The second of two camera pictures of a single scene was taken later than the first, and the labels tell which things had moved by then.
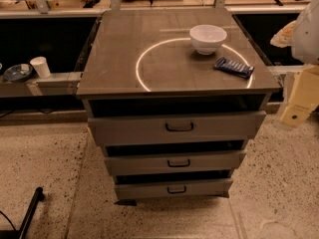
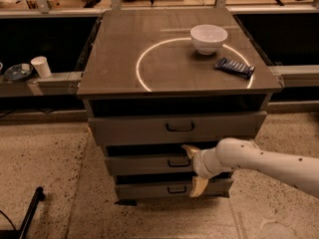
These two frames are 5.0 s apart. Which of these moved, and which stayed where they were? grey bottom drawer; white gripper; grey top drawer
Moved: white gripper
Stayed: grey top drawer; grey bottom drawer
